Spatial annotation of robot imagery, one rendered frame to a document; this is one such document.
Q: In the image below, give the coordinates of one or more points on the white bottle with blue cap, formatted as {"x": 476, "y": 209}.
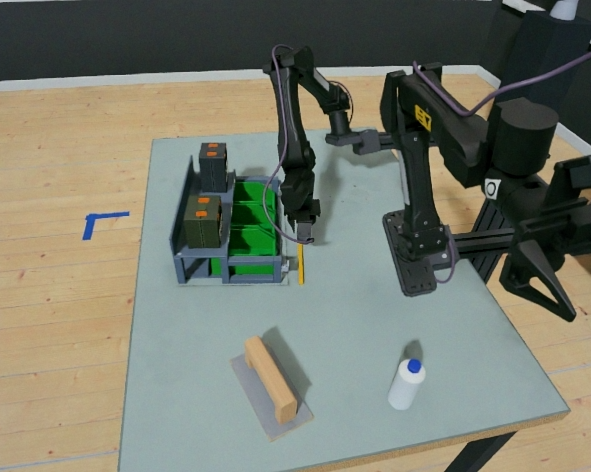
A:
{"x": 406, "y": 384}

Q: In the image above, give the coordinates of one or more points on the sanding float with tan handle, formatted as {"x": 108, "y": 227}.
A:
{"x": 286, "y": 411}

